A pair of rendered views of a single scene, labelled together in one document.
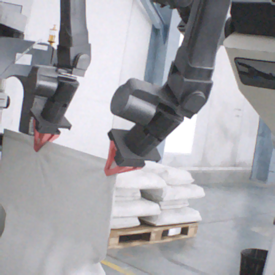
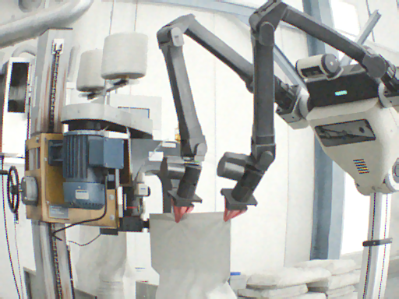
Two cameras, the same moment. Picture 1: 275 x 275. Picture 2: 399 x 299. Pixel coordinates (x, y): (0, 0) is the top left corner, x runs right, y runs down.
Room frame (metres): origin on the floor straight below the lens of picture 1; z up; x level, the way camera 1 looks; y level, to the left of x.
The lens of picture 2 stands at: (-1.05, -0.31, 1.06)
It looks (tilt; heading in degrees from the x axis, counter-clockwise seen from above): 6 degrees up; 12
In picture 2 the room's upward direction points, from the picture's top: straight up
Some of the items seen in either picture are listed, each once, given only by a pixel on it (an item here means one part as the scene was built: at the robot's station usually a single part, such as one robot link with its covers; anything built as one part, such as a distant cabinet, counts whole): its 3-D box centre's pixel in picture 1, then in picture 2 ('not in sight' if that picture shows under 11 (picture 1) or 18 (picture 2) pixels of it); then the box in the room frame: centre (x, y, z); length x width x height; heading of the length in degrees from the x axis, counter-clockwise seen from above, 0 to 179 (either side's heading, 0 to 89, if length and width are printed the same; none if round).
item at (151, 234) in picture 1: (123, 224); not in sight; (4.66, 0.01, 0.07); 1.20 x 0.82 x 0.14; 136
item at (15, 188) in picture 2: not in sight; (12, 189); (1.07, 0.83, 1.13); 0.18 x 0.11 x 0.18; 44
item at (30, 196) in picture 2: not in sight; (27, 190); (1.13, 0.78, 1.14); 0.11 x 0.06 x 0.11; 44
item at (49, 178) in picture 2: not in sight; (66, 181); (1.27, 0.66, 1.18); 0.34 x 0.25 x 0.31; 134
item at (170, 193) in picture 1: (168, 189); (335, 280); (4.74, -0.35, 0.44); 0.68 x 0.44 x 0.15; 134
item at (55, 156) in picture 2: not in sight; (65, 152); (1.11, 0.60, 1.27); 0.12 x 0.09 x 0.09; 134
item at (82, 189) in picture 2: not in sight; (82, 170); (1.08, 0.51, 1.21); 0.15 x 0.15 x 0.25
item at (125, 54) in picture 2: not in sight; (124, 56); (1.19, 0.42, 1.61); 0.17 x 0.17 x 0.17
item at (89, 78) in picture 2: not in sight; (93, 70); (1.37, 0.60, 1.61); 0.15 x 0.14 x 0.17; 44
